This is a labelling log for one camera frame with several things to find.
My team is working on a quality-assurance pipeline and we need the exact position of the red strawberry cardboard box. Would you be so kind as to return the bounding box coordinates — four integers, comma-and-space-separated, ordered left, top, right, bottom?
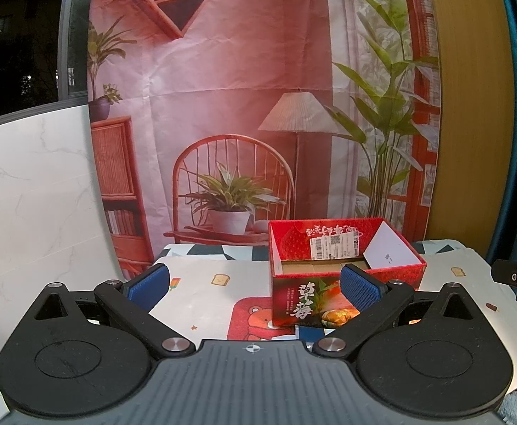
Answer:
268, 218, 427, 328

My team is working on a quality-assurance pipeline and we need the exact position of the cartoon print table cloth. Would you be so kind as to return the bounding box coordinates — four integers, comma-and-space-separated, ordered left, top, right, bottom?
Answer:
150, 240, 517, 389

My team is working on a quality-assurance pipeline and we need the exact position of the yellow wooden board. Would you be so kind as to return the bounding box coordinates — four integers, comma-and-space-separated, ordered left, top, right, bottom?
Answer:
427, 0, 514, 254

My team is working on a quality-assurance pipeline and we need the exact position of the printed living room backdrop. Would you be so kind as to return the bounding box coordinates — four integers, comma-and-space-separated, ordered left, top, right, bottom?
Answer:
87, 0, 441, 277

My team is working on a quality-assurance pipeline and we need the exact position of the white marble board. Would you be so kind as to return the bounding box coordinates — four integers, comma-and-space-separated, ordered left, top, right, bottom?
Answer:
0, 106, 120, 349

